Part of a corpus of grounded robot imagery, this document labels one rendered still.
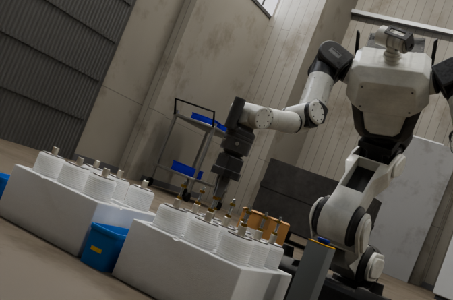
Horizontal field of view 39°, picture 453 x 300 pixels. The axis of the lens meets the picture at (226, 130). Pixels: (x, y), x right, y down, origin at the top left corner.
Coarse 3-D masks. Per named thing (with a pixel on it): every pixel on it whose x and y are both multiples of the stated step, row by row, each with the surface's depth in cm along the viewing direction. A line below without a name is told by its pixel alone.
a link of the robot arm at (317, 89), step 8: (312, 72) 219; (320, 72) 217; (312, 80) 216; (320, 80) 215; (328, 80) 216; (304, 88) 217; (312, 88) 213; (320, 88) 213; (328, 88) 216; (304, 96) 213; (312, 96) 211; (320, 96) 212; (328, 96) 216; (296, 104) 216; (312, 104) 204; (320, 104) 207; (312, 112) 203; (320, 112) 206; (312, 120) 203; (320, 120) 205
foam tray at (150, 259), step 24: (144, 240) 187; (168, 240) 184; (120, 264) 189; (144, 264) 185; (168, 264) 182; (192, 264) 179; (216, 264) 175; (144, 288) 184; (168, 288) 180; (192, 288) 177; (216, 288) 174; (240, 288) 174; (264, 288) 189
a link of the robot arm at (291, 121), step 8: (304, 104) 206; (280, 112) 198; (288, 112) 201; (296, 112) 206; (304, 112) 204; (280, 120) 197; (288, 120) 199; (296, 120) 201; (304, 120) 204; (280, 128) 199; (288, 128) 200; (296, 128) 202; (304, 128) 205
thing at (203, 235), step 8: (192, 224) 185; (200, 224) 184; (208, 224) 184; (192, 232) 185; (200, 232) 184; (208, 232) 184; (216, 232) 186; (184, 240) 186; (192, 240) 184; (200, 240) 184; (208, 240) 184; (216, 240) 187; (208, 248) 185
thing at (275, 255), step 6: (270, 246) 199; (270, 252) 198; (276, 252) 199; (282, 252) 201; (270, 258) 198; (276, 258) 199; (264, 264) 198; (270, 264) 198; (276, 264) 200; (276, 270) 201
